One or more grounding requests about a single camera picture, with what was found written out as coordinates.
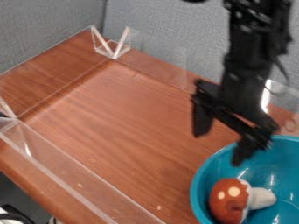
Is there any black white object bottom left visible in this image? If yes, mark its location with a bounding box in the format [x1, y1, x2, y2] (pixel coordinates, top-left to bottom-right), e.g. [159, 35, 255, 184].
[0, 205, 35, 224]

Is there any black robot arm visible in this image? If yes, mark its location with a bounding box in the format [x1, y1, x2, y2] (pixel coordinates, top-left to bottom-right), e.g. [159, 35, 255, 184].
[191, 0, 294, 166]

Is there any clear acrylic barrier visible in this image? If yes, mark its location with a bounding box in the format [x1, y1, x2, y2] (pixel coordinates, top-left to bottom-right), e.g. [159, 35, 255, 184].
[0, 97, 164, 224]
[116, 27, 299, 135]

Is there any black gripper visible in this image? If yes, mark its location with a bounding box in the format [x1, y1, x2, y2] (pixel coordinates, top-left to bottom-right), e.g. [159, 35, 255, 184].
[191, 73, 279, 166]

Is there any clear acrylic front barrier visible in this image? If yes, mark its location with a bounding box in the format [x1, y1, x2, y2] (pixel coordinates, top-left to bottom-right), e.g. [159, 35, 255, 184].
[0, 97, 164, 224]

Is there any brown white toy mushroom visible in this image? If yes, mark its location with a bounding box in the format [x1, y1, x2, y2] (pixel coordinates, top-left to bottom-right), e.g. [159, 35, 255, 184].
[208, 178, 276, 224]

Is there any clear acrylic corner bracket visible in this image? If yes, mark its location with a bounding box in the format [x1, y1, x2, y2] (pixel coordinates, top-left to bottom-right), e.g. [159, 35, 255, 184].
[90, 25, 131, 60]

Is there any blue plastic bowl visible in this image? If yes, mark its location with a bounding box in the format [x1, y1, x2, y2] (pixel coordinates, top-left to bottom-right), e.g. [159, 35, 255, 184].
[190, 135, 299, 224]

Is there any clear acrylic back barrier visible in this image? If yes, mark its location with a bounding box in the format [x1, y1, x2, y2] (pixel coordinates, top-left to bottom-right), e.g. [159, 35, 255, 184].
[116, 27, 299, 135]

